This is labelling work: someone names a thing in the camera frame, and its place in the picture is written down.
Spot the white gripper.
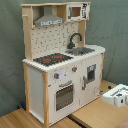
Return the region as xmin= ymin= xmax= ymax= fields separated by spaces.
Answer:
xmin=102 ymin=84 xmax=128 ymax=107

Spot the white oven door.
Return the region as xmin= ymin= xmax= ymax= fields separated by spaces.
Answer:
xmin=49 ymin=80 xmax=79 ymax=124

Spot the wooden toy kitchen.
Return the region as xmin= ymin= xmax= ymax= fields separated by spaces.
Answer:
xmin=22 ymin=2 xmax=105 ymax=127

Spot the white fridge door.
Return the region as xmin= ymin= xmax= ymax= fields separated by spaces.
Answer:
xmin=80 ymin=55 xmax=102 ymax=106

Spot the right red stove knob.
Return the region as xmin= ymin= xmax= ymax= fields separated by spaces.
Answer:
xmin=71 ymin=65 xmax=79 ymax=73

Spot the red stove knob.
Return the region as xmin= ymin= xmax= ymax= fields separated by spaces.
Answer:
xmin=71 ymin=65 xmax=79 ymax=73
xmin=54 ymin=73 xmax=60 ymax=79

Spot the grey toy sink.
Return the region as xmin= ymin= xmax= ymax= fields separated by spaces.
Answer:
xmin=66 ymin=47 xmax=94 ymax=56

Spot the left red stove knob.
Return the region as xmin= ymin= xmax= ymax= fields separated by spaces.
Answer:
xmin=54 ymin=73 xmax=60 ymax=79

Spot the black toy faucet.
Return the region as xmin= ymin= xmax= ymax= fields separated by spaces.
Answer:
xmin=67 ymin=32 xmax=83 ymax=50

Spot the black toy stovetop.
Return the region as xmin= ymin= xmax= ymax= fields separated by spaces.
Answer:
xmin=34 ymin=53 xmax=71 ymax=66

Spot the toy microwave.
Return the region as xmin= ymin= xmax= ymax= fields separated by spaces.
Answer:
xmin=67 ymin=4 xmax=89 ymax=21

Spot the grey range hood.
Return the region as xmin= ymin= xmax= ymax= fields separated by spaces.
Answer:
xmin=35 ymin=6 xmax=64 ymax=27

